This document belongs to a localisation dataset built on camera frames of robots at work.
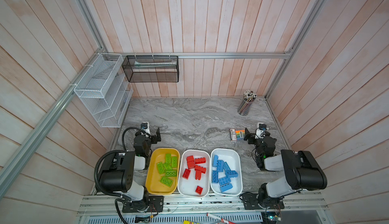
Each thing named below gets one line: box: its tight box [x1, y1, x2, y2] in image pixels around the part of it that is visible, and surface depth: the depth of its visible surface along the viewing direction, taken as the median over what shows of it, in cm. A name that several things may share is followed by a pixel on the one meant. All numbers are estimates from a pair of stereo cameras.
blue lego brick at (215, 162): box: [212, 154, 219, 168], surface depth 88 cm
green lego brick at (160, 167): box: [157, 161, 166, 175], surface depth 86 cm
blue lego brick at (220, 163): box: [216, 159, 225, 173], surface depth 85 cm
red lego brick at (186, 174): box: [182, 168, 191, 180], surface depth 83 cm
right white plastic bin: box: [210, 147, 243, 197], surface depth 82 cm
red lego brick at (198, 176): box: [195, 172, 202, 181], surface depth 81 cm
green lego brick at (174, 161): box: [171, 156, 178, 168], surface depth 88 cm
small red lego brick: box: [195, 185, 204, 196], surface depth 78 cm
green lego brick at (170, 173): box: [165, 170, 178, 177], surface depth 83 cm
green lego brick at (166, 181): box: [160, 176, 174, 188], surface depth 81 cm
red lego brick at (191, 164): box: [186, 160, 196, 170], surface depth 87 cm
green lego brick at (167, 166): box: [163, 162, 173, 171], surface depth 87 cm
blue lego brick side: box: [224, 170, 239, 178], surface depth 81 cm
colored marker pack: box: [229, 128, 246, 142], surface depth 100 cm
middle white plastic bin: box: [177, 149, 211, 198], surface depth 82 cm
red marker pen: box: [206, 212, 237, 224], surface depth 70 cm
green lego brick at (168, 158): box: [165, 153, 172, 164], surface depth 90 cm
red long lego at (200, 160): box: [195, 157, 207, 165], surface depth 87 cm
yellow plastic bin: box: [144, 147, 181, 196], surface depth 84 cm
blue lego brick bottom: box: [212, 170, 219, 183], surface depth 81 cm
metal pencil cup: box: [237, 90, 258, 117], surface depth 100 cm
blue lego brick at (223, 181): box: [217, 176, 231, 186], surface depth 80 cm
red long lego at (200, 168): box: [194, 164, 207, 174], surface depth 84 cm
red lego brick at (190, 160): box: [185, 155, 196, 165], surface depth 87 cm
